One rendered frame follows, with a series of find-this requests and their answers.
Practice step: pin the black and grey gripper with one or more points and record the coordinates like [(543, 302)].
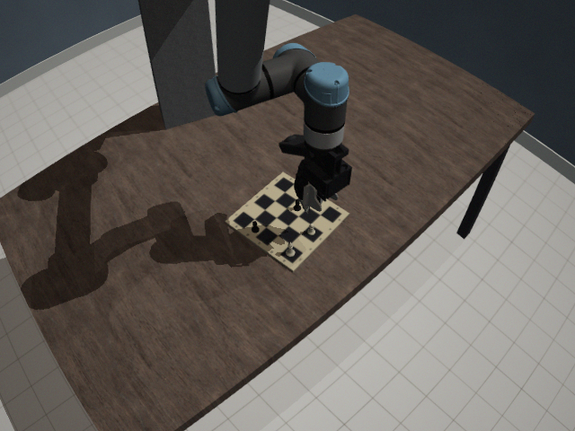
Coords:
[(314, 174)]

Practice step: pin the black and beige chessboard with pieces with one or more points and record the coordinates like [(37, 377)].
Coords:
[(273, 210)]

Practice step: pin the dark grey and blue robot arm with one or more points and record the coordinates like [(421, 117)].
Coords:
[(241, 83)]

